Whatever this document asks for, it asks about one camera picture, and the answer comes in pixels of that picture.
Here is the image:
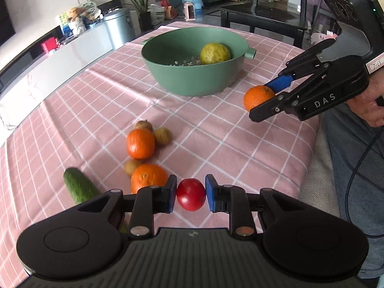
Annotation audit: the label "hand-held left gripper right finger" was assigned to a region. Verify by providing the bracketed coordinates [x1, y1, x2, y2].
[205, 174, 303, 236]

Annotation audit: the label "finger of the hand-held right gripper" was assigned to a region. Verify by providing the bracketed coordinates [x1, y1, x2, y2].
[249, 65, 329, 123]
[265, 39, 337, 92]

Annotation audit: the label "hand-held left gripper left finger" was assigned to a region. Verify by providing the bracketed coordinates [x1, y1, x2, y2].
[77, 175, 178, 236]

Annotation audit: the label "red tomato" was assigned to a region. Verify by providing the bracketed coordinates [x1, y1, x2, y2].
[176, 178, 206, 212]

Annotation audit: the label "orange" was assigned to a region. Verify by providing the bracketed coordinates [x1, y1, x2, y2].
[126, 129, 156, 160]
[131, 164, 169, 195]
[244, 85, 276, 112]

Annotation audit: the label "green colander bowl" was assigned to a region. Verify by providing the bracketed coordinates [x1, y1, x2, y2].
[141, 26, 257, 97]

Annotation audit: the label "person's right hand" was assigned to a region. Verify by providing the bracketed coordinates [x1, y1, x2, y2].
[346, 65, 384, 128]

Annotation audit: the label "brown kiwi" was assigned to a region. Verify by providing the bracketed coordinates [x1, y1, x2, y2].
[154, 128, 173, 146]
[135, 120, 154, 133]
[124, 159, 144, 177]

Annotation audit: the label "pink checked tablecloth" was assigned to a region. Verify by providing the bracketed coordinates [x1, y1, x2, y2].
[0, 21, 320, 280]

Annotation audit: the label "person's grey trousers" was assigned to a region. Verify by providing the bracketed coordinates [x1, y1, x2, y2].
[319, 107, 384, 280]

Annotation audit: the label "dark low table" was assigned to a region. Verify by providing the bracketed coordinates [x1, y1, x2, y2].
[220, 4, 307, 49]

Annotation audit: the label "beige seat cushion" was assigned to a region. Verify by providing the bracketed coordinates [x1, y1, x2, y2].
[298, 125, 342, 217]

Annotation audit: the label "green cucumber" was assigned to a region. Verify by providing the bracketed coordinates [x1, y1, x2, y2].
[63, 168, 128, 234]

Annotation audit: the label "white plastic bag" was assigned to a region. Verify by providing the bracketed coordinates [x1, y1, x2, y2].
[148, 3, 169, 26]

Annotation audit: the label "potted green plant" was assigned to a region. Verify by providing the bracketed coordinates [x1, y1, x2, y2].
[110, 0, 164, 32]

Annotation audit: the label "silver trash can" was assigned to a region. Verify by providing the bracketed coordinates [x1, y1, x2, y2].
[103, 8, 135, 51]

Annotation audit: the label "white media cabinet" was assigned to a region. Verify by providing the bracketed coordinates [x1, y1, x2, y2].
[0, 21, 118, 130]

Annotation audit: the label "red box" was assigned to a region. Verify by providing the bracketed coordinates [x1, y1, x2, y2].
[41, 37, 60, 55]

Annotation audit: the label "pile of toys and packets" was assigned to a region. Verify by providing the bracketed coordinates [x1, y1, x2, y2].
[58, 1, 103, 37]

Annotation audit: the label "black cable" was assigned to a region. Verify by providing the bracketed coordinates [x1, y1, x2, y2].
[344, 125, 384, 240]

